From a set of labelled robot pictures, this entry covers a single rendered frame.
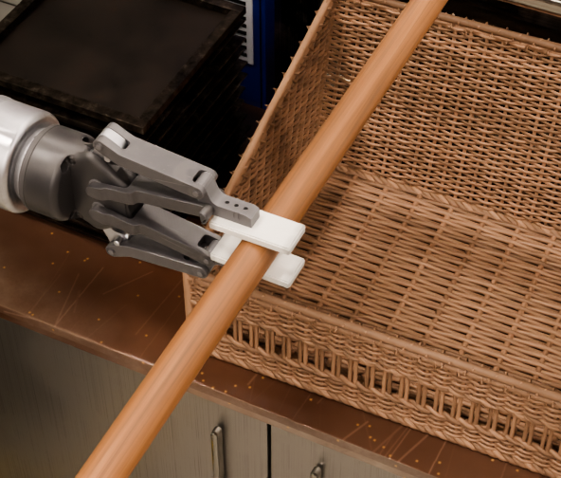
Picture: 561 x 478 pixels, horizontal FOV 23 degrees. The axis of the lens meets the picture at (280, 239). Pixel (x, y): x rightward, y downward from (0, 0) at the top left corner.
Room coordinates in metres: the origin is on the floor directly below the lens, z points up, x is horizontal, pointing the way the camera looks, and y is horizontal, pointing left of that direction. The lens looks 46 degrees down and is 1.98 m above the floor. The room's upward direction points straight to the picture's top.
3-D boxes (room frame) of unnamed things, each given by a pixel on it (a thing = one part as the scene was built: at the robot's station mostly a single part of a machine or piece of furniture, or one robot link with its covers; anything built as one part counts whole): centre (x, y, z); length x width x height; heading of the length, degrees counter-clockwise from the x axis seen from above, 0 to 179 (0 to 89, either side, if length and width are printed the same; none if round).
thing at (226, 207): (0.76, 0.04, 1.23); 0.05 x 0.01 x 0.03; 64
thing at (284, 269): (0.75, 0.02, 1.18); 0.07 x 0.03 x 0.01; 64
